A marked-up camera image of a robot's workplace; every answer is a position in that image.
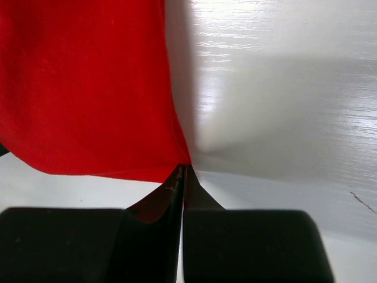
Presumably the red t shirt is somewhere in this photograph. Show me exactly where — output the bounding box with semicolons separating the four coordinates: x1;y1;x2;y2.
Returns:
0;0;191;183

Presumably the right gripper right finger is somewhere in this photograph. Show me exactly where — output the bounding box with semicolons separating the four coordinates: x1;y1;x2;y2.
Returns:
183;166;335;282

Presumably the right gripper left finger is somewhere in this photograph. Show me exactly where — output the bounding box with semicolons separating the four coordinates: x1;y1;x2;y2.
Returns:
1;165;183;282

